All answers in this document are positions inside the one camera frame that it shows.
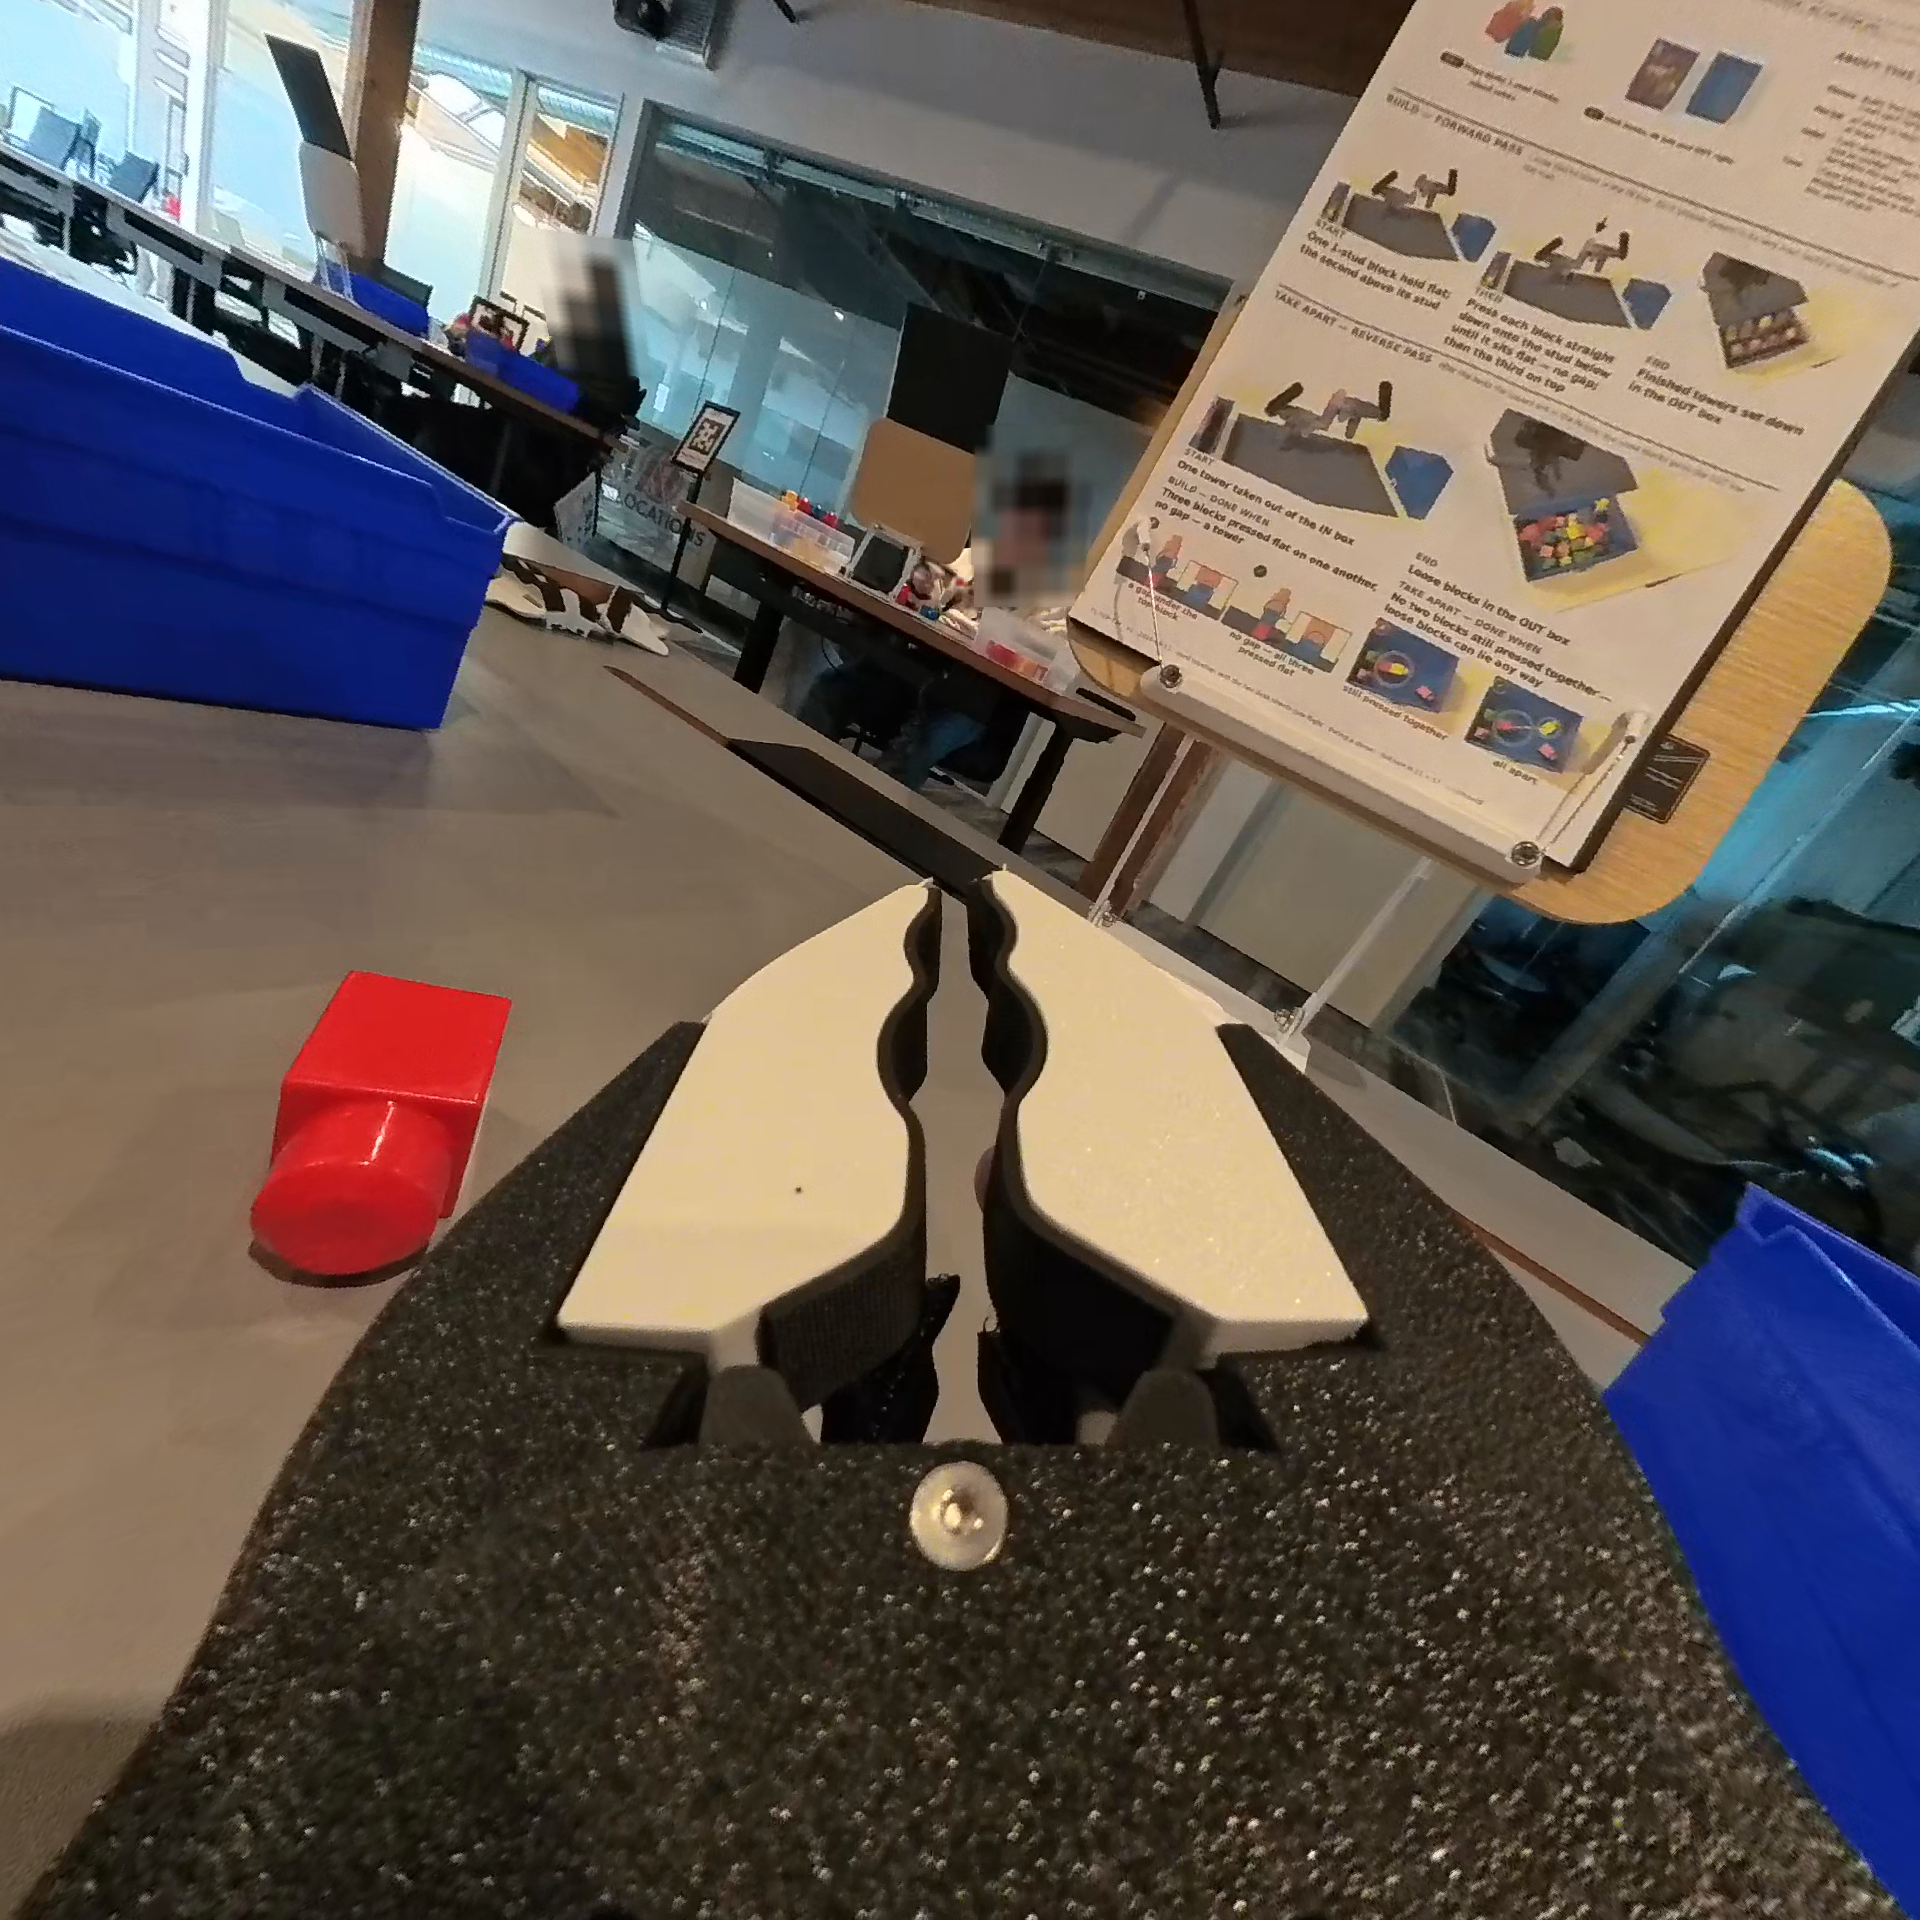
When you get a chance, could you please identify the black panel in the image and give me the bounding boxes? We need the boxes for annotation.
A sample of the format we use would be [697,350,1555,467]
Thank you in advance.
[885,303,1010,460]

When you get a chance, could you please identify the dark wooden desk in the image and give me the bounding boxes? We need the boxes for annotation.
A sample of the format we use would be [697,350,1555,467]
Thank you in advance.
[703,503,1150,859]

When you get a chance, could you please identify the black cable slot cover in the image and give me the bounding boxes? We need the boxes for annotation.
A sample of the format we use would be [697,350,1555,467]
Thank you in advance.
[727,736,939,888]

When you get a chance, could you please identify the long dark table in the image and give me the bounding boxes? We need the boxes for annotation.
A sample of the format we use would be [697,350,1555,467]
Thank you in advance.
[0,135,601,496]

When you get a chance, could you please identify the small blue bin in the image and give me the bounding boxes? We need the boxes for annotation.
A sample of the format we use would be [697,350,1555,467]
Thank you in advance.
[462,327,583,415]

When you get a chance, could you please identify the black white patterned object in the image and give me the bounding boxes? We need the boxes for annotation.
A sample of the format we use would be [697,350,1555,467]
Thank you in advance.
[486,543,681,658]

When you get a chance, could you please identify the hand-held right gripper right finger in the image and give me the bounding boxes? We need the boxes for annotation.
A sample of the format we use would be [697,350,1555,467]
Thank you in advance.
[972,870,1378,1450]

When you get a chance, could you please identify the white instruction poster sheet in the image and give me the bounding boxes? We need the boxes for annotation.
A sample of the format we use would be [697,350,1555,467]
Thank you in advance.
[1068,0,1920,874]

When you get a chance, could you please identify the clear box colourful items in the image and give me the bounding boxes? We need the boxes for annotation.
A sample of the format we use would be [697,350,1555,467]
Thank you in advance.
[762,486,860,570]

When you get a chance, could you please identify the black white standing device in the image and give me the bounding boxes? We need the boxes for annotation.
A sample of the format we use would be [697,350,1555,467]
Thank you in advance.
[263,30,372,295]

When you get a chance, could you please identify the black ceiling camera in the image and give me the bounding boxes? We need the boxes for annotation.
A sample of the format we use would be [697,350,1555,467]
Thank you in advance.
[613,0,737,74]

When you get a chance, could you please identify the blue plastic bin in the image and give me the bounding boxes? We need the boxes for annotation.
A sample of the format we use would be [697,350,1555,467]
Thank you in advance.
[0,252,507,733]
[1603,1182,1920,1920]

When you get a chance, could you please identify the brown cardboard panel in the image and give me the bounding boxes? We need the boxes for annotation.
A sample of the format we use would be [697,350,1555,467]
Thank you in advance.
[847,421,980,560]

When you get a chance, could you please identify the white poster ledge bar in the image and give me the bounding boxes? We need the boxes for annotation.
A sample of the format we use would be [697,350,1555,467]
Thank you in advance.
[1137,661,1549,879]

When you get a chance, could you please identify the wooden display board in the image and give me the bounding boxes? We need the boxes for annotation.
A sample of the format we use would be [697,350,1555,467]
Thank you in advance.
[1068,478,1895,928]

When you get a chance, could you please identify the small black tag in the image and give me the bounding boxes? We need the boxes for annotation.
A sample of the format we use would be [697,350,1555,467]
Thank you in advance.
[1622,731,1708,824]

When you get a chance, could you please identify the red mega block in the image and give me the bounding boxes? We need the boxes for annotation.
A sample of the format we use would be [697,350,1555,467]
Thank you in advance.
[247,968,515,1280]

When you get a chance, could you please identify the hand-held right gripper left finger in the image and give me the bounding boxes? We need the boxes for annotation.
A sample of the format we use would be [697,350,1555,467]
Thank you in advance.
[556,882,962,1450]

